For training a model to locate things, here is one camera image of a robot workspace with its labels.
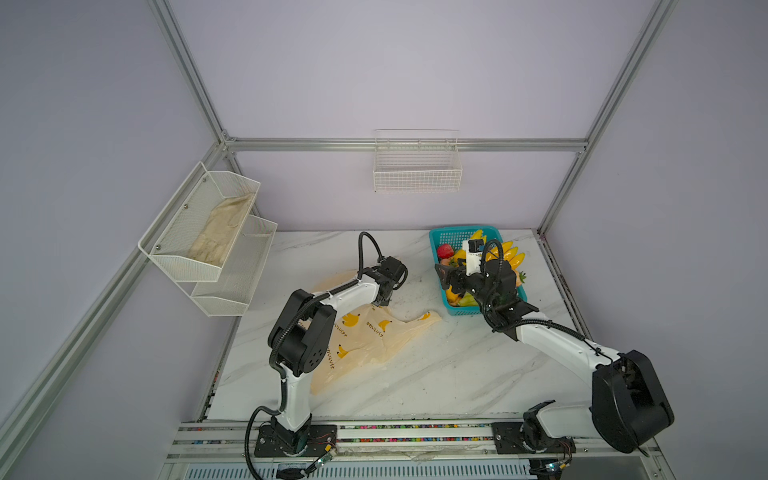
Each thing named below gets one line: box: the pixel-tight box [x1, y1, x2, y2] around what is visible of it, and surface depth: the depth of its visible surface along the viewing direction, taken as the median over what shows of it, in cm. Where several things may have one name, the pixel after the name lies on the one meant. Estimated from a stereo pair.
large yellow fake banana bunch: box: [486, 241, 525, 270], surface depth 95 cm
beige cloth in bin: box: [187, 193, 255, 266], surface depth 81 cm
